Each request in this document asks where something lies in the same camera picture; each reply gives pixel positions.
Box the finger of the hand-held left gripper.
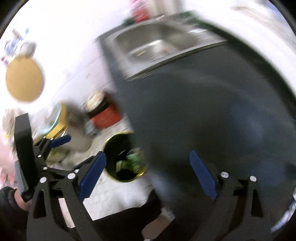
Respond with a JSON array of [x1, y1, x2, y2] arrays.
[[43, 156, 99, 179], [33, 135, 72, 160]]

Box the white mug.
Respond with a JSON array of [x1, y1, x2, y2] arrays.
[[20, 42, 37, 57]]

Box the grey metal pot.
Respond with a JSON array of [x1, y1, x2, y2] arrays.
[[67, 104, 93, 153]]

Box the black kitchen counter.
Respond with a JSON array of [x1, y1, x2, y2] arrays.
[[95, 9, 296, 232]]

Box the person's left hand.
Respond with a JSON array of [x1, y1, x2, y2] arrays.
[[14, 189, 31, 212]]

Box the green plastic wrapper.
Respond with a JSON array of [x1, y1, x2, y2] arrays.
[[116, 148, 147, 174]]

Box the black pot with floral lid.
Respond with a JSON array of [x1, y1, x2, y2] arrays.
[[84, 90, 111, 117]]

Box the stainless steel sink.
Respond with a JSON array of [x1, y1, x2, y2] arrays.
[[104, 20, 228, 79]]

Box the red packet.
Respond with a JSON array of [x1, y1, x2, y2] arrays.
[[131, 0, 151, 22]]

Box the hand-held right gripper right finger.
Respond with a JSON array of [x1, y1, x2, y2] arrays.
[[189, 150, 272, 241]]

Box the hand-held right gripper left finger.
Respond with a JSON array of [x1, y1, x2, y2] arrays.
[[26, 151, 107, 241]]

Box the round wooden board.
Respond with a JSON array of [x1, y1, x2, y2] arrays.
[[5, 57, 44, 102]]

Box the black gold-rimmed trash bin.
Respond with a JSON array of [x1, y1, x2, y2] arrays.
[[102, 132, 148, 182]]

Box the person's left forearm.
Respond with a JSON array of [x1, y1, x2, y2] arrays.
[[0, 186, 29, 241]]

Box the red tin box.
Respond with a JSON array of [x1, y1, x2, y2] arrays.
[[89, 104, 123, 129]]

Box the yellow cardboard box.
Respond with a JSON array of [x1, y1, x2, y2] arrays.
[[46, 102, 70, 139]]

